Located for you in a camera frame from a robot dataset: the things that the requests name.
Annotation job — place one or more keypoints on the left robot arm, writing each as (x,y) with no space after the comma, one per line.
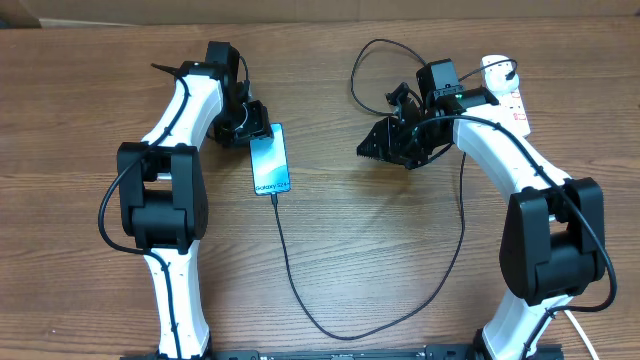
(162,194)

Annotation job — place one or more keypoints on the cardboard backdrop board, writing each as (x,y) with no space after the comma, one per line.
(68,13)

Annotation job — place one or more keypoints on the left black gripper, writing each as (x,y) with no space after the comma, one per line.
(255,126)

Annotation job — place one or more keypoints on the white USB wall charger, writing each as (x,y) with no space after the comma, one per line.
(499,74)

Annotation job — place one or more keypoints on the white power strip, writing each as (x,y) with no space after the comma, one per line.
(513,105)

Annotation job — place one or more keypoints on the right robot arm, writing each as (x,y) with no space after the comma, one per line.
(552,245)

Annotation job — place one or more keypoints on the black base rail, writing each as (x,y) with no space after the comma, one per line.
(340,355)

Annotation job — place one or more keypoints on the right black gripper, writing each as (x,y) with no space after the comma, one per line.
(389,137)

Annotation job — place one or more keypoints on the blue Galaxy smartphone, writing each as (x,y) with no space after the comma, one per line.
(269,163)

